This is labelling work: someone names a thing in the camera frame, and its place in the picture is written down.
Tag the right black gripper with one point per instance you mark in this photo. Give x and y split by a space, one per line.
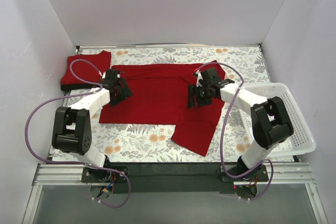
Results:
197 94

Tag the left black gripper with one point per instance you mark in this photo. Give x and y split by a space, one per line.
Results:
122 92

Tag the red t shirt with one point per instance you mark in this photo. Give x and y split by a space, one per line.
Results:
160 97
85 71

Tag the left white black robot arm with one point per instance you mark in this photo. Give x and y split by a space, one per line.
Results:
72 125

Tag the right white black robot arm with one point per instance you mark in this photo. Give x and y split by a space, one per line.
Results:
269 118

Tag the folded red t shirt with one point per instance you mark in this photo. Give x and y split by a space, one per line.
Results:
85 71

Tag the floral patterned table mat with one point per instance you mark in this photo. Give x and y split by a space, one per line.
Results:
153 143

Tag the white plastic laundry basket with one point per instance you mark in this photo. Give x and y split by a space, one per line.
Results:
301 142

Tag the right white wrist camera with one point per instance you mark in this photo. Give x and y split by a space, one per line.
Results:
200 82

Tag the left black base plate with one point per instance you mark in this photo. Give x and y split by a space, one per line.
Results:
105 174

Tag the aluminium front rail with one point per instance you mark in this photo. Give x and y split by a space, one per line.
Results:
281 173

